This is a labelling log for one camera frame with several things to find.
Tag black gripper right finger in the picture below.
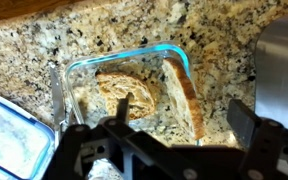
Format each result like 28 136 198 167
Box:
226 98 288 180

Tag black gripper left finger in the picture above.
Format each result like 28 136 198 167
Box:
43 92 199 180

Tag brown bread slice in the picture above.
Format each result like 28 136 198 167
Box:
161 57 206 141
95 71 157 121

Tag rectangular glass bowl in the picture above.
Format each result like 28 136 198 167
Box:
63 41 203 148

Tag stainless steel two-slot toaster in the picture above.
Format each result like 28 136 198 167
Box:
254 13 288 133

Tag blue-rimmed plastic lid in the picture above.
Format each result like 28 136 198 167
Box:
0 89 57 180

